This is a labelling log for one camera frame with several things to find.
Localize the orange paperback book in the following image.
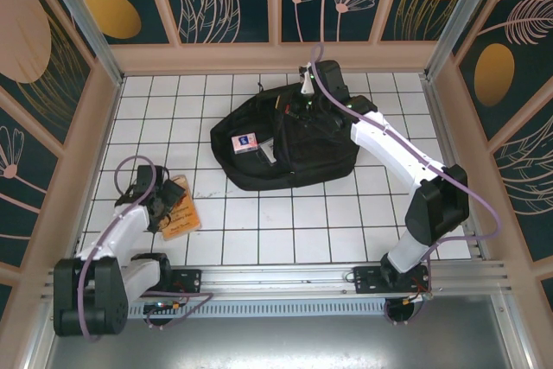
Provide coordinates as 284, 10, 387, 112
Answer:
160, 173, 203, 241

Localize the black backpack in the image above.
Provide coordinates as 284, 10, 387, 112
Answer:
210, 81, 361, 192

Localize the pink and blue tissue pack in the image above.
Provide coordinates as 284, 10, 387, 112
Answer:
230, 131, 259, 156

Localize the grey metal sheet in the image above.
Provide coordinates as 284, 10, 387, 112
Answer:
25, 295, 532, 369

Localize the aluminium frame post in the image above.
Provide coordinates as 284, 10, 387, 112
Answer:
34, 0, 126, 87
423, 0, 492, 80

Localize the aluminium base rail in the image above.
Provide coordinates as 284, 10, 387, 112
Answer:
41, 259, 518, 301

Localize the perforated metal cable tray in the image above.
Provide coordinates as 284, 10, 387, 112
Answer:
124, 302, 390, 319

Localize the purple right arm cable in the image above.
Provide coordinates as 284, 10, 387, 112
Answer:
310, 43, 502, 327

